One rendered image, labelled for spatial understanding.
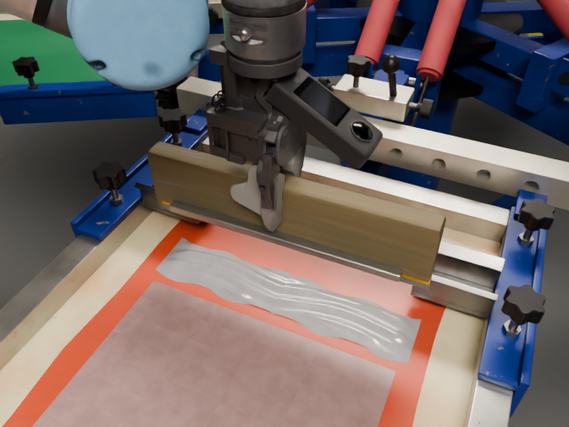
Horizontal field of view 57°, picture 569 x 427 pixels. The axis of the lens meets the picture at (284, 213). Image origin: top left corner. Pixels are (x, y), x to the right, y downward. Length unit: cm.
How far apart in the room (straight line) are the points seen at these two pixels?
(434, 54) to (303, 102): 57
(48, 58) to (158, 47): 110
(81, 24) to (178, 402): 44
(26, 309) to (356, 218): 42
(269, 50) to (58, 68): 91
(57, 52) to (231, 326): 92
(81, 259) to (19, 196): 188
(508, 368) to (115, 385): 44
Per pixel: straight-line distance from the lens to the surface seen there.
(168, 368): 66
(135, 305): 73
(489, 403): 62
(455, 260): 71
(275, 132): 52
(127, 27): 30
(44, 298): 73
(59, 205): 249
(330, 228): 58
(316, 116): 50
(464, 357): 69
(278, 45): 48
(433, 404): 65
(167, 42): 31
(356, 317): 69
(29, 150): 291
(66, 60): 137
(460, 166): 85
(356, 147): 50
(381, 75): 103
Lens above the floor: 151
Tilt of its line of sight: 42 degrees down
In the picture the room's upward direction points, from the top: straight up
